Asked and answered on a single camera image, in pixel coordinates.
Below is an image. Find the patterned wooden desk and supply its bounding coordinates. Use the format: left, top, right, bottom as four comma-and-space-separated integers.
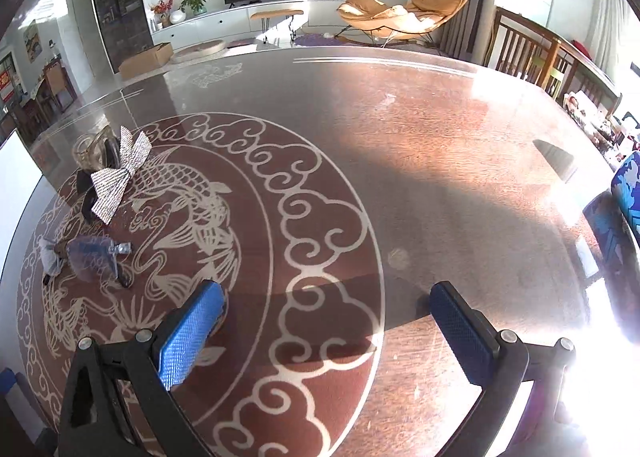
0, 44, 640, 457

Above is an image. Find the round low ottoman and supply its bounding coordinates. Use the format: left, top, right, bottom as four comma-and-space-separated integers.
172, 38, 226, 58

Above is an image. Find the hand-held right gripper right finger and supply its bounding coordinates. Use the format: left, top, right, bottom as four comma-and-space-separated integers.
429, 282, 593, 457

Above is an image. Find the wooden dining chair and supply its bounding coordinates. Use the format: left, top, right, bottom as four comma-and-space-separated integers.
542, 37, 623, 113
485, 6, 561, 88

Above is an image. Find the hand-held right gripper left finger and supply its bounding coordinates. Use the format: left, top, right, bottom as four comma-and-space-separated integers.
57, 279, 226, 457

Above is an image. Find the wooden top stool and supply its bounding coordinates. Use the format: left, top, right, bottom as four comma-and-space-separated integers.
250, 8, 305, 43

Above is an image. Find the red flower bouquet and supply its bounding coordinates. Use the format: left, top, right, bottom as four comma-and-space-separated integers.
150, 0, 177, 28

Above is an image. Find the brown cardboard box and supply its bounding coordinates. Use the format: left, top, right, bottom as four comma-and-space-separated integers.
117, 42, 174, 79

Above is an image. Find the orange lounge chair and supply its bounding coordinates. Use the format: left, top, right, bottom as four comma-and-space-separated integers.
336, 0, 470, 49

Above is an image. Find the background wooden chair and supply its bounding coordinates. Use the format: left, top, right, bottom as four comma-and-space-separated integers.
42, 61, 78, 113

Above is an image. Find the framed landscape painting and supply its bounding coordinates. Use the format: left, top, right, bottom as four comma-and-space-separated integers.
22, 20, 43, 62

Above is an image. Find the white television cabinet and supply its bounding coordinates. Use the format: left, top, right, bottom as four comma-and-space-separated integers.
150, 0, 361, 50

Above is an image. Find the clear plastic packet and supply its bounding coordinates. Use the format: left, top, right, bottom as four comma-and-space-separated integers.
40, 236, 136, 290

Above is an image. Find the patterned bow hair clip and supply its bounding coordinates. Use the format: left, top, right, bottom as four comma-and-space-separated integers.
76, 126, 153, 226

